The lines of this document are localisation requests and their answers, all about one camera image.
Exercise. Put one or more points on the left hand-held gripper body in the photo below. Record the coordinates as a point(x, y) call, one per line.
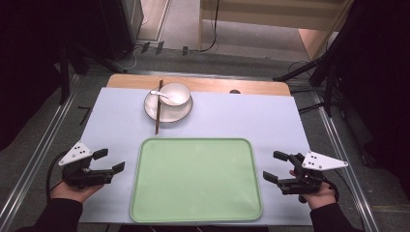
point(79, 176)

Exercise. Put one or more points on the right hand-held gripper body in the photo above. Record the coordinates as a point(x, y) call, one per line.
point(306, 180)

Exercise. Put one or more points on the person's left hand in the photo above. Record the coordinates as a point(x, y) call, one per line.
point(74, 193)

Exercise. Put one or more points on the person's right hand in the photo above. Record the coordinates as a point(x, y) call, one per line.
point(319, 198)

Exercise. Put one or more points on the light blue table mat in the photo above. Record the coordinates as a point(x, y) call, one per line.
point(241, 116)

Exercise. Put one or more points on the brown chopsticks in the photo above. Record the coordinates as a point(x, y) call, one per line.
point(158, 112)

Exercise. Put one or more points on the green tray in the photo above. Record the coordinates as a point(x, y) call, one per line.
point(196, 180)

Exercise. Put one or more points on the white plate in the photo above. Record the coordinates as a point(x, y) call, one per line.
point(170, 114)

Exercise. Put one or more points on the white spoon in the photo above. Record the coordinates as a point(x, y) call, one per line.
point(160, 94)

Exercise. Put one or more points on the black metal stand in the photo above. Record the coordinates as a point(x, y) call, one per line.
point(66, 74)

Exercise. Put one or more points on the white bowl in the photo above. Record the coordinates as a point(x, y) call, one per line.
point(179, 92)

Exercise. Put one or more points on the black tripod stand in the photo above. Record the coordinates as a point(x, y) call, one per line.
point(328, 58)

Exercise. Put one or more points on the dark curtain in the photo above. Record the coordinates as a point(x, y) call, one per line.
point(383, 80)
point(25, 64)

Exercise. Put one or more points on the black cabinet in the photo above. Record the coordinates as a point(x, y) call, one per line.
point(121, 29)

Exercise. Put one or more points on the metal floor rail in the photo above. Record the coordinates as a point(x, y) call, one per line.
point(35, 158)
point(345, 167)

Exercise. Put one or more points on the wooden frame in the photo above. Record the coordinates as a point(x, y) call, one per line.
point(267, 13)

